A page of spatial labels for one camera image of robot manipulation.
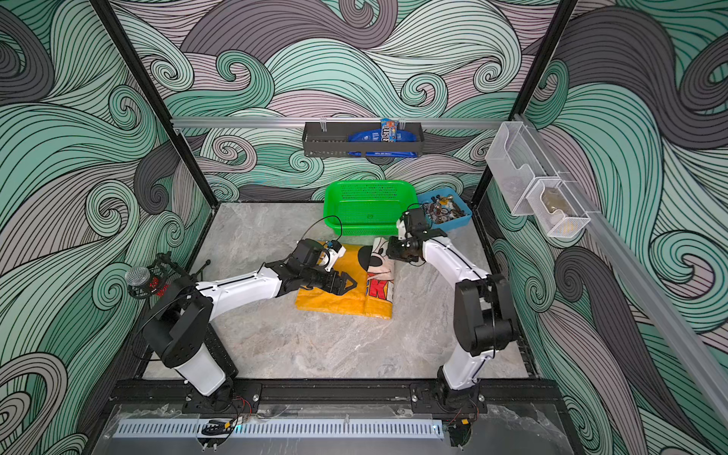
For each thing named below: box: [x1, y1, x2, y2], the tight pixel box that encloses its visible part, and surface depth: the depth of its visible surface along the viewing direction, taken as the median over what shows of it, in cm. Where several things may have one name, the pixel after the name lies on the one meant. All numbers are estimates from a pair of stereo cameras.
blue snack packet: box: [346, 118, 419, 158], surface depth 92 cm
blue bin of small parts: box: [417, 187, 474, 231], surface depth 120 cm
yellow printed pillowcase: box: [295, 236, 396, 320], surface depth 92 cm
